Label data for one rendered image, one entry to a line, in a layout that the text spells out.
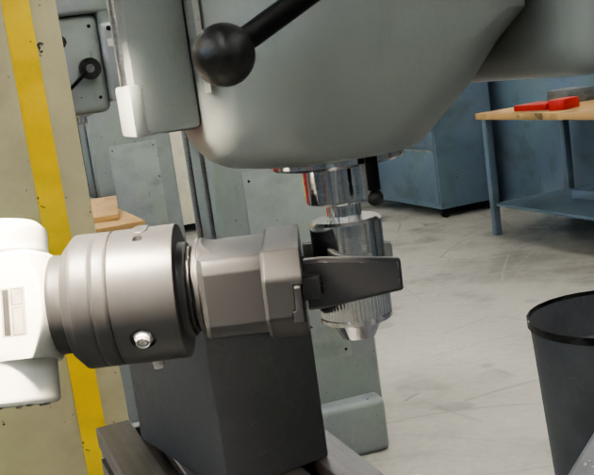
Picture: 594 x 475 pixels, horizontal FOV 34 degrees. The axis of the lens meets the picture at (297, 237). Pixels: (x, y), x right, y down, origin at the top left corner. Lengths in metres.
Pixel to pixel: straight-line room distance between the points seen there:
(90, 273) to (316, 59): 0.20
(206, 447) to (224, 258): 0.43
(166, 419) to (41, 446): 1.36
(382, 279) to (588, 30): 0.19
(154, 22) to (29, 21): 1.75
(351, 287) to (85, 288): 0.16
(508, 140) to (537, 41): 7.59
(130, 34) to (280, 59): 0.09
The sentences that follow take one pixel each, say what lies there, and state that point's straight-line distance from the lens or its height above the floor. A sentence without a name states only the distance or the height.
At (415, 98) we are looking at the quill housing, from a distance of 0.56.
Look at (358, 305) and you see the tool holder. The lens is 0.61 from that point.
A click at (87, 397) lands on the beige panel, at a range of 2.40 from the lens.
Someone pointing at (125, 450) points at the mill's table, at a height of 0.97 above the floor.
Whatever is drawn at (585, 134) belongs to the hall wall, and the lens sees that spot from 7.36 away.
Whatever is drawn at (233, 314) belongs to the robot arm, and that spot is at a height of 1.22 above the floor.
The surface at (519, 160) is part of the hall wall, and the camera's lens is 8.08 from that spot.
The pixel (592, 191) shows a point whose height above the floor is 0.29.
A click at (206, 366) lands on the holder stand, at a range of 0.94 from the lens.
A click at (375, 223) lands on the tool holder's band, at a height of 1.26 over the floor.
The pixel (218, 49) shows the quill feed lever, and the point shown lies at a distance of 0.45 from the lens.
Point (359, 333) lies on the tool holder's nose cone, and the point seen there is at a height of 1.19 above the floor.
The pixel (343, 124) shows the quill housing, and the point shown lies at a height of 1.33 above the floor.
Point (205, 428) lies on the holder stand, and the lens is 0.99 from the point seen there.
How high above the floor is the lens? 1.37
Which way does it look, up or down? 10 degrees down
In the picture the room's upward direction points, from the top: 8 degrees counter-clockwise
